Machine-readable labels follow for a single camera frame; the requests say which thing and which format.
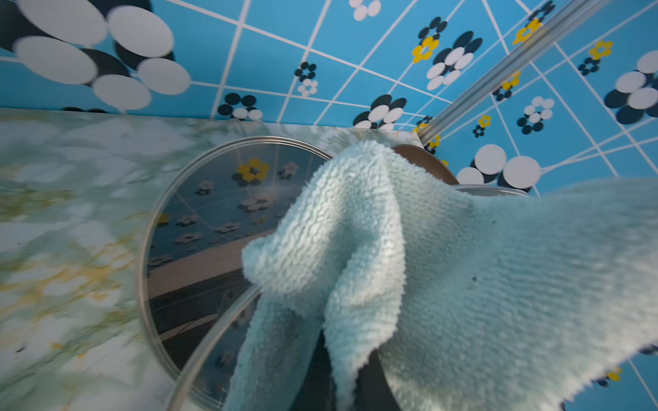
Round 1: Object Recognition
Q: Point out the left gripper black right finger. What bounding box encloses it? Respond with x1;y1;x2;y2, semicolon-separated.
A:
354;350;401;411

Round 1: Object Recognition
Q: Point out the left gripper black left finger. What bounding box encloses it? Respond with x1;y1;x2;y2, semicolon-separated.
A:
289;333;336;411

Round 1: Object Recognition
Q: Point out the glass lid of wok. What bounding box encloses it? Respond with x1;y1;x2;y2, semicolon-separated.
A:
166;184;528;410

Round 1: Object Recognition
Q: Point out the light green cloth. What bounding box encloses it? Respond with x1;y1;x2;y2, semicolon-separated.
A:
226;141;657;410

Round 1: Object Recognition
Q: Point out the glass lid of frying pan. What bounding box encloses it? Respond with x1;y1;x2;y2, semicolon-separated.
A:
136;136;330;402

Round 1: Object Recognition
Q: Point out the dark wok with beige handle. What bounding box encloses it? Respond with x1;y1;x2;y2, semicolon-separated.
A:
392;144;459;185

